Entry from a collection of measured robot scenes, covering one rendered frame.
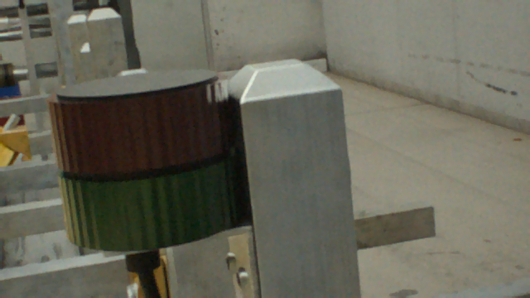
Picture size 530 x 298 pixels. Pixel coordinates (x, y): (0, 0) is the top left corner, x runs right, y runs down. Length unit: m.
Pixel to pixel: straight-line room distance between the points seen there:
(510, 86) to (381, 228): 5.25
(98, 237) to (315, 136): 0.08
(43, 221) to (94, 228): 0.82
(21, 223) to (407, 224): 0.43
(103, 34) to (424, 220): 0.38
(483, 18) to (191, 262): 5.85
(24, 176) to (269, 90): 1.07
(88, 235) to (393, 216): 0.64
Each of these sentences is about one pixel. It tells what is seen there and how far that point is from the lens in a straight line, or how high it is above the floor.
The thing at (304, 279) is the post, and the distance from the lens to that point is 0.35.
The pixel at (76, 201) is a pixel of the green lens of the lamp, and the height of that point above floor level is 1.14.
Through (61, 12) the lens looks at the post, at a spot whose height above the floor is 1.13.
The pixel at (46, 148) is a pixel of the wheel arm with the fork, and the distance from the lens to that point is 1.63.
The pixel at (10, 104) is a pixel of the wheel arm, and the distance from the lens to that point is 2.13.
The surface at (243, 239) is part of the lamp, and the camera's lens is 0.34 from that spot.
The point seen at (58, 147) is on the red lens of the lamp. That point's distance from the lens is 0.33.
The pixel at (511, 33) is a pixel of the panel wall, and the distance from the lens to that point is 6.09.
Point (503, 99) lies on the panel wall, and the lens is 6.29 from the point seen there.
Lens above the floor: 1.21
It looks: 11 degrees down
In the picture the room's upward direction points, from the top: 6 degrees counter-clockwise
